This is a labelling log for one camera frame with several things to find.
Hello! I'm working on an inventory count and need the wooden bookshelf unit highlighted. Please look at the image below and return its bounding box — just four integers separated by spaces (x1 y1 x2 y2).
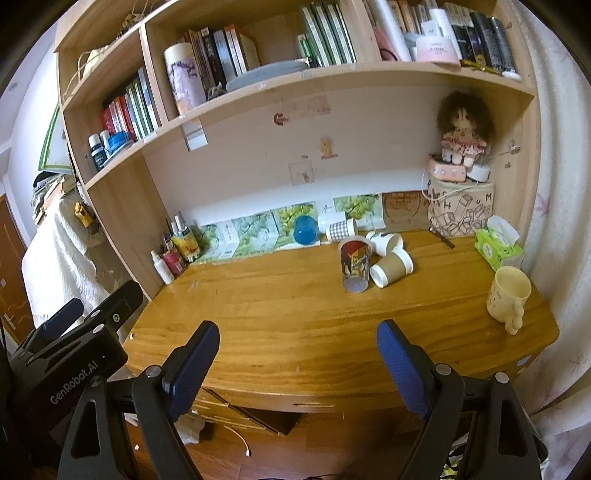
55 1 540 298

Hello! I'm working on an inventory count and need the blue translucent plastic cup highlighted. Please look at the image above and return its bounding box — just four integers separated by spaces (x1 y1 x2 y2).
294 215 318 246

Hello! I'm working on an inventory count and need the red anime print cup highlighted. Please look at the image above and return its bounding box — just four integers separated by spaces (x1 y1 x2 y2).
339 236 374 293

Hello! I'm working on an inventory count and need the cream ceramic mug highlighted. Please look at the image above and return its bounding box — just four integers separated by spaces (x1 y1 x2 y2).
486 266 532 335

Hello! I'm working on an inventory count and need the red wall sticker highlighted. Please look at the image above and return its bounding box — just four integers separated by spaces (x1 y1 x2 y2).
273 113 288 126

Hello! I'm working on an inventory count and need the grey checkered paper cup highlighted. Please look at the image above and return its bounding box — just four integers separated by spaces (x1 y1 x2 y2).
325 218 356 243

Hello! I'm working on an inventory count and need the green tissue pack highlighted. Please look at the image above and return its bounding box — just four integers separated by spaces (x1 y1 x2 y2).
475 215 524 271

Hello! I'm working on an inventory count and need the pink round jar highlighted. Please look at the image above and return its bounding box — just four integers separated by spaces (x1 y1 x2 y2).
416 36 460 67

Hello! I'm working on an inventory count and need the brown cardboard face panel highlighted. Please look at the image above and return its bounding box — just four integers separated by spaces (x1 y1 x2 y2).
382 191 431 232

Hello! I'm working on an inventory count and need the yellow cartoon wall sticker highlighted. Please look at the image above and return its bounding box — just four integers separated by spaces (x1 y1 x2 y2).
321 138 338 160

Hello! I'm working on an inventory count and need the pink framed wall sticker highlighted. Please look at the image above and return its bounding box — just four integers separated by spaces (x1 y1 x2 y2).
288 161 315 186

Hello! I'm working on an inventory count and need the grey plate on shelf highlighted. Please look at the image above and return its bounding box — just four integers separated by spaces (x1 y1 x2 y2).
225 60 310 92

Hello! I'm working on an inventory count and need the white bamboo print paper cup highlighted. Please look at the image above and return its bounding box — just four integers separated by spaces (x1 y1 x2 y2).
366 231 404 257

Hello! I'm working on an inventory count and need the brown haired plush doll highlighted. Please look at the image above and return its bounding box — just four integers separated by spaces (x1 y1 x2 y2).
437 91 494 169

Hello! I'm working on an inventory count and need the black pen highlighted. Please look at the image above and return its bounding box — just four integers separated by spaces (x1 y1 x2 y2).
429 226 455 249

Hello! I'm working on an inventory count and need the pink small container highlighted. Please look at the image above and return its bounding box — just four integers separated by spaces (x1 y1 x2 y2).
161 247 186 278

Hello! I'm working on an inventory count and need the blue lid jar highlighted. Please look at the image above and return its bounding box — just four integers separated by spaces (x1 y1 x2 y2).
108 131 133 157

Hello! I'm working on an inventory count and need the white frosted plastic cup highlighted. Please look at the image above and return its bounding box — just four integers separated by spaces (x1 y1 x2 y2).
317 211 346 234

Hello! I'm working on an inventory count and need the white purple floral cylinder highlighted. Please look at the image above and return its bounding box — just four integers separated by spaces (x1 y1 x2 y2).
164 42 206 115

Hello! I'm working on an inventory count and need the letter print canvas bag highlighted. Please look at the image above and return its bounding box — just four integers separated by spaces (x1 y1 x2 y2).
425 178 495 238

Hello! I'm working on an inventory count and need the brown kraft paper cup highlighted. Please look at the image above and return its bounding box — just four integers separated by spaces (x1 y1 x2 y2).
370 248 414 288

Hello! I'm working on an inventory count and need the pink rectangular device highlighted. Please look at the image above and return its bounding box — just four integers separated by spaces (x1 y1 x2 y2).
427 154 467 183

